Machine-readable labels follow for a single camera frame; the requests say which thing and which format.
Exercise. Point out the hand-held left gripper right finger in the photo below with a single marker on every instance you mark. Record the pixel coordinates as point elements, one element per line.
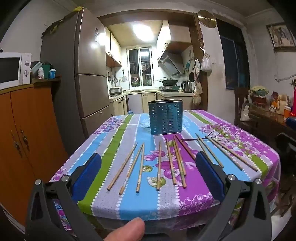
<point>209,176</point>

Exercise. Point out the black wok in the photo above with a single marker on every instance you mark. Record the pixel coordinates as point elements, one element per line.
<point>170,81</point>

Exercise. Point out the blue lidded jar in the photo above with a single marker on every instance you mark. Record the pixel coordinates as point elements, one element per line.
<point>52,74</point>

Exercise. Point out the kitchen counter cabinets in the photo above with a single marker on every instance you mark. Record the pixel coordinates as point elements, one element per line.
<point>141,102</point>

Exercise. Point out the dark wooden side table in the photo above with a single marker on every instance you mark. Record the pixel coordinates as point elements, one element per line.
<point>266,125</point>

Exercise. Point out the gas stove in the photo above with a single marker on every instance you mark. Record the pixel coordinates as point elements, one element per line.
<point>170,88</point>

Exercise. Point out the white hanging plastic bag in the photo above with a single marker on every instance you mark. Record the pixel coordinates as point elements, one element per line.
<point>206,64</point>

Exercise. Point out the wooden chair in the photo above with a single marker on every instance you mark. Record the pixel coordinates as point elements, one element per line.
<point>240,104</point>

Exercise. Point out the round gold wall clock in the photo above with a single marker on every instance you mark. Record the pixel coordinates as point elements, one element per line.
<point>207,19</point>

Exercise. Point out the white medicine bottle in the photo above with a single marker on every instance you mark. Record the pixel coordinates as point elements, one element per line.
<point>41,73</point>

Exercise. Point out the person's left hand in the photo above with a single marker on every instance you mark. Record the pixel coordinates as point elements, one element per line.
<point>127,229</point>

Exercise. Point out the framed wall picture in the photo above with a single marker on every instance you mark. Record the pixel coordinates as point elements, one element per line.
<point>281,37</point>

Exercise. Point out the orange wooden cabinet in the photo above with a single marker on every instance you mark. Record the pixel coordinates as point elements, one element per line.
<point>34,129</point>

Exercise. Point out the ceiling light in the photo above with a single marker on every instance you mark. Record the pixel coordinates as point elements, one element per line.
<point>145,31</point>

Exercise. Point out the countertop cooker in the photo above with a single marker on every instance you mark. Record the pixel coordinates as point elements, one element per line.
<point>115,90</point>

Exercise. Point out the upper kitchen cabinets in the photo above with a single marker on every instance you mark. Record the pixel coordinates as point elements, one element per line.
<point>113,51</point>

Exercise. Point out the hanging cloth bags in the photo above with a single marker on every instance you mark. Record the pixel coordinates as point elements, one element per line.
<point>197,92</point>

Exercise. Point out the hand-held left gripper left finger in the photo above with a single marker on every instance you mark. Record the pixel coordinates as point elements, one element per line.
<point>87,176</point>

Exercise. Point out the potted flowers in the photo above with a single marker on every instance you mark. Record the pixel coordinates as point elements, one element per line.
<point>259,95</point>

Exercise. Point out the white microwave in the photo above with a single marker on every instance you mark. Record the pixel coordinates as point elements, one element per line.
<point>11,69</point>

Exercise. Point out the electric kettle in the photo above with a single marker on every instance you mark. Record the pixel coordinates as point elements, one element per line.
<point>186,87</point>

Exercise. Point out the dark window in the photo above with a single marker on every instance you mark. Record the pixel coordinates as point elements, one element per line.
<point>233,58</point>

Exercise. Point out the steel range hood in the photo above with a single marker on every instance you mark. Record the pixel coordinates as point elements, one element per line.
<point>171,62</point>

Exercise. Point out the barred kitchen window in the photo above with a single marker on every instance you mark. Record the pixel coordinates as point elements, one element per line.
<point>140,67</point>

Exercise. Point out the floral striped tablecloth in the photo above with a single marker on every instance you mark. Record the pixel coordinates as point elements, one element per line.
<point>138,204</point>

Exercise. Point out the dark carved chair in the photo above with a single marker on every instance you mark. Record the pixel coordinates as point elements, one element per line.
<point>286,162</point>

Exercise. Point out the bunch of wooden chopsticks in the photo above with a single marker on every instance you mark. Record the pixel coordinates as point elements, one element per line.
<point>159,166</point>

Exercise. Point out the grey refrigerator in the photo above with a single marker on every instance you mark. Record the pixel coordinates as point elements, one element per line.
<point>90,69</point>

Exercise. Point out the blue metal utensil holder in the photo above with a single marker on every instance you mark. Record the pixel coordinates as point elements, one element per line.
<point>165,118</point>

